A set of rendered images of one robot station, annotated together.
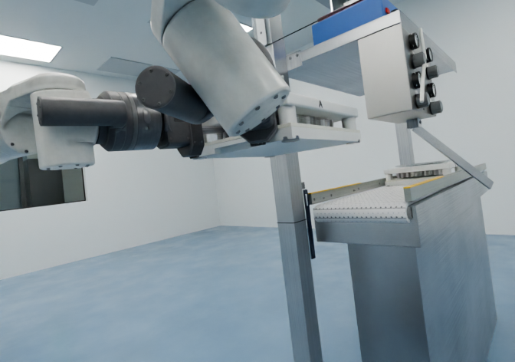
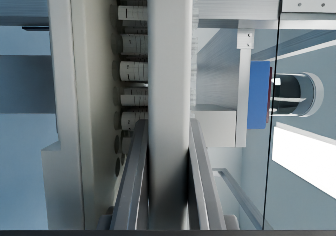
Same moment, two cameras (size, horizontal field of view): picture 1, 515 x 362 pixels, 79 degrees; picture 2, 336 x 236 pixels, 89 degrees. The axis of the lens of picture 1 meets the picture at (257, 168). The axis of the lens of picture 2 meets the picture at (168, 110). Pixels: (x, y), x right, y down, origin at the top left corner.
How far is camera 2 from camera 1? 0.48 m
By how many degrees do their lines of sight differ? 49
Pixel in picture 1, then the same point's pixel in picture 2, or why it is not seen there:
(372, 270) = (40, 76)
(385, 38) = (227, 134)
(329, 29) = (258, 80)
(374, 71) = (204, 122)
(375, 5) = (257, 124)
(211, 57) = not seen: outside the picture
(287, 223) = not seen: hidden behind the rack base
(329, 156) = not seen: outside the picture
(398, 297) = (22, 96)
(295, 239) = (31, 15)
